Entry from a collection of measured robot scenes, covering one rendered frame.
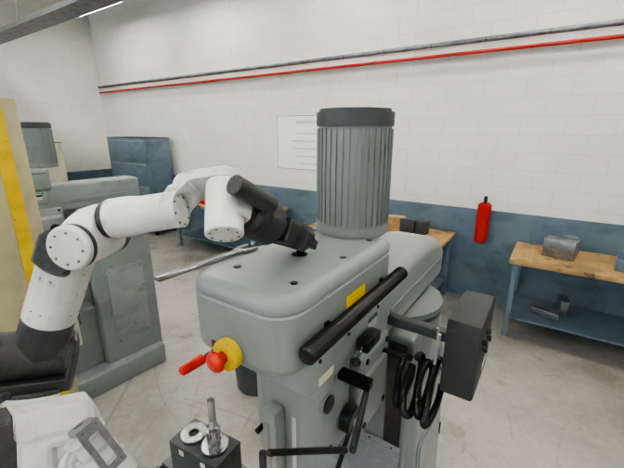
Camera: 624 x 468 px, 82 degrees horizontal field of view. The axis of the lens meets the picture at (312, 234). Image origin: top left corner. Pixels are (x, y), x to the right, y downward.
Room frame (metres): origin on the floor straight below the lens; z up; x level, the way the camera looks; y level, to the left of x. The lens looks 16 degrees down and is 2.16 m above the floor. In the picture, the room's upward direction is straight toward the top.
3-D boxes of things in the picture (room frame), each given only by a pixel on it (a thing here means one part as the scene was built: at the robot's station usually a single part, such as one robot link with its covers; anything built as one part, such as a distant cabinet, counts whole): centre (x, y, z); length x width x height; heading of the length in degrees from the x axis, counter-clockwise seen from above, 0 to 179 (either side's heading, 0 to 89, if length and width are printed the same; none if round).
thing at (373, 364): (0.93, -0.08, 1.47); 0.24 x 0.19 x 0.26; 56
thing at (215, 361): (0.55, 0.17, 1.76); 0.04 x 0.03 x 0.04; 56
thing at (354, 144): (0.97, -0.11, 2.05); 0.20 x 0.20 x 0.32
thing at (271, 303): (0.78, 0.02, 1.81); 0.47 x 0.26 x 0.16; 146
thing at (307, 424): (0.77, 0.02, 1.47); 0.21 x 0.19 x 0.32; 56
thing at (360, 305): (0.71, -0.11, 1.79); 0.45 x 0.04 x 0.04; 146
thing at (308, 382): (0.80, 0.00, 1.68); 0.34 x 0.24 x 0.10; 146
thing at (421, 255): (1.18, -0.25, 1.66); 0.80 x 0.23 x 0.20; 146
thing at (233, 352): (0.57, 0.16, 1.76); 0.06 x 0.02 x 0.06; 56
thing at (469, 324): (0.83, -0.42, 1.62); 0.20 x 0.09 x 0.21; 146
